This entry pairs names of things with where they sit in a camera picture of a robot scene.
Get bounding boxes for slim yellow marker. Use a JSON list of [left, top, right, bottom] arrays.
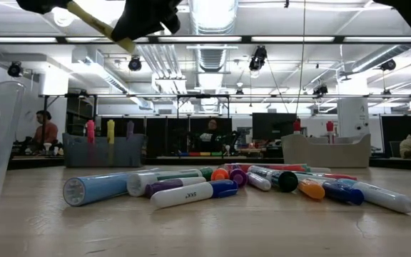
[[66, 0, 137, 55]]

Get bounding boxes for yellow highlighter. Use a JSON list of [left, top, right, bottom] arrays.
[[106, 119, 116, 145]]

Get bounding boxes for pink highlighter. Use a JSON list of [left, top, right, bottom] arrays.
[[85, 119, 97, 146]]

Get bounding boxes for bright red dry-erase marker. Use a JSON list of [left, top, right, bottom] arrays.
[[325, 121, 335, 143]]

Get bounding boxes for black hanging spotlight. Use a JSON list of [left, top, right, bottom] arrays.
[[248, 45, 268, 72], [6, 61, 24, 79], [379, 58, 397, 72], [311, 84, 330, 98], [128, 56, 143, 72]]

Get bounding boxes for black partition curtain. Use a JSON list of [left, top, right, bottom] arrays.
[[100, 116, 233, 158], [380, 114, 411, 161]]

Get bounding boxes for dark grey plastic bin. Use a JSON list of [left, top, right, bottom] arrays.
[[61, 132, 148, 168]]

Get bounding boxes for row of coloured blocks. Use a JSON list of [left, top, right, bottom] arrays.
[[178, 151, 224, 157]]

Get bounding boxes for white green-capped marker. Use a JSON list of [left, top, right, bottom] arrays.
[[126, 166, 214, 198]]

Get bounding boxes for black monitor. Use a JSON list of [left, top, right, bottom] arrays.
[[251, 112, 301, 141]]

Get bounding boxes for white purple-capped marker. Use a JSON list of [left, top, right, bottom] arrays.
[[143, 176, 208, 199]]

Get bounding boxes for orange-pink marker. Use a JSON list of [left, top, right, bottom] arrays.
[[210, 167, 230, 182]]

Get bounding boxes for light blue highlighter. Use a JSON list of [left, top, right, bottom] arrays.
[[62, 167, 160, 208]]

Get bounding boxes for white blue-capped marker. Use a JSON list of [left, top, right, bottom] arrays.
[[150, 178, 239, 210]]

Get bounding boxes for purple marker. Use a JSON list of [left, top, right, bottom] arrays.
[[228, 167, 249, 188]]

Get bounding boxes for black overhead beam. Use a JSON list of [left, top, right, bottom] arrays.
[[0, 34, 411, 46]]

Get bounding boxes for slim red marker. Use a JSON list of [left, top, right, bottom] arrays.
[[225, 162, 308, 173]]

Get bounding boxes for dark green-capped marker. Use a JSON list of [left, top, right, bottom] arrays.
[[248, 164, 300, 194]]

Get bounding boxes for light grey plastic bin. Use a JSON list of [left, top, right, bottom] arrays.
[[280, 133, 372, 168]]

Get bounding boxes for white pillar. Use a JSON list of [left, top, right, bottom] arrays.
[[336, 97, 371, 139]]

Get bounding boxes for thin orange marker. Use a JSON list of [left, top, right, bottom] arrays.
[[295, 177, 327, 201]]

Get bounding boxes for thin white red-capped marker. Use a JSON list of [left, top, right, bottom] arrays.
[[312, 172, 359, 181]]

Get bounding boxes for thin dark blue marker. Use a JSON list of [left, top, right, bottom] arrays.
[[319, 179, 365, 206]]

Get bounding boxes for thin white light-blue marker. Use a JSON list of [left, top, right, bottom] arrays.
[[335, 177, 411, 216]]

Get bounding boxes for silver ventilation duct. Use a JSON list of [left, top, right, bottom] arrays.
[[190, 0, 239, 74]]

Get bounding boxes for black background frame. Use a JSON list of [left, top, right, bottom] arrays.
[[37, 93, 411, 121]]

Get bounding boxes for black metal table frame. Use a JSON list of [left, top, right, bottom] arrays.
[[7, 155, 411, 172]]

